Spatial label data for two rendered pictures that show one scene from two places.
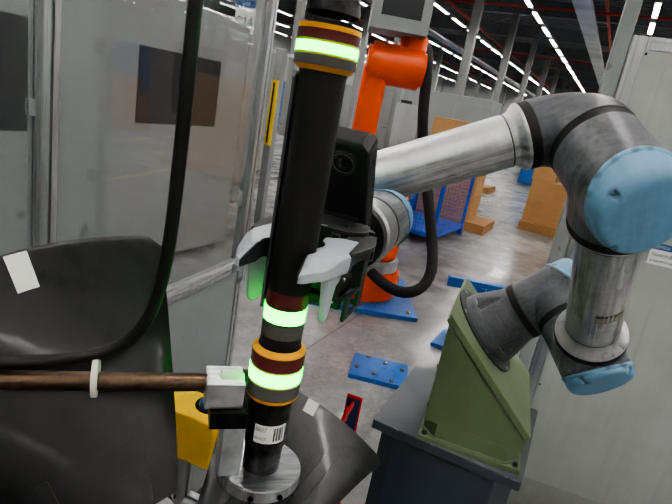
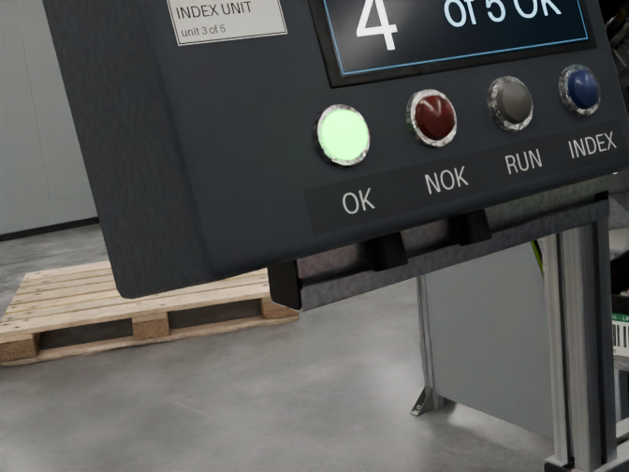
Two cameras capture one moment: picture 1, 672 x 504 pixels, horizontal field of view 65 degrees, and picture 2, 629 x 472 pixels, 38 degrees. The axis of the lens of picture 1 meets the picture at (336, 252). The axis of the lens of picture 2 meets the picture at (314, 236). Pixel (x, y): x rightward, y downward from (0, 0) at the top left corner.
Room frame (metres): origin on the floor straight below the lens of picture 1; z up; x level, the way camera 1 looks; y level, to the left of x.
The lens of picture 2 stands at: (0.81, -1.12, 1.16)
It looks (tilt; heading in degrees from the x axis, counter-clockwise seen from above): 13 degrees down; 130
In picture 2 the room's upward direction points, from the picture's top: 6 degrees counter-clockwise
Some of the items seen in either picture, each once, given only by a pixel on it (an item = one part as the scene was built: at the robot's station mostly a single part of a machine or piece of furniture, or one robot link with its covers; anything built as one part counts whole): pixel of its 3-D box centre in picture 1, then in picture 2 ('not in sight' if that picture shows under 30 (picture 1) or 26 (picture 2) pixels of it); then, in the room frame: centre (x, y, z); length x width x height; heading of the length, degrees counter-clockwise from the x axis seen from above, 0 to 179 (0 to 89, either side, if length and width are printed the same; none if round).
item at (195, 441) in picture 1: (186, 421); not in sight; (0.82, 0.21, 1.02); 0.16 x 0.10 x 0.11; 73
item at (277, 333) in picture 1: (282, 325); not in sight; (0.38, 0.03, 1.44); 0.03 x 0.03 x 0.01
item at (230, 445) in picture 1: (254, 427); not in sight; (0.38, 0.04, 1.35); 0.09 x 0.07 x 0.10; 108
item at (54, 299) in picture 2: not in sight; (150, 294); (-2.35, 1.47, 0.07); 1.20 x 1.00 x 0.15; 49
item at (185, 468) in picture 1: (181, 467); not in sight; (0.81, 0.21, 0.92); 0.03 x 0.03 x 0.12; 73
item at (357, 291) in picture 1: (334, 253); not in sight; (0.49, 0.00, 1.48); 0.12 x 0.08 x 0.09; 163
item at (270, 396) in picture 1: (273, 382); not in sight; (0.38, 0.03, 1.39); 0.04 x 0.04 x 0.01
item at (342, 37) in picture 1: (329, 38); not in sight; (0.38, 0.03, 1.66); 0.04 x 0.04 x 0.01
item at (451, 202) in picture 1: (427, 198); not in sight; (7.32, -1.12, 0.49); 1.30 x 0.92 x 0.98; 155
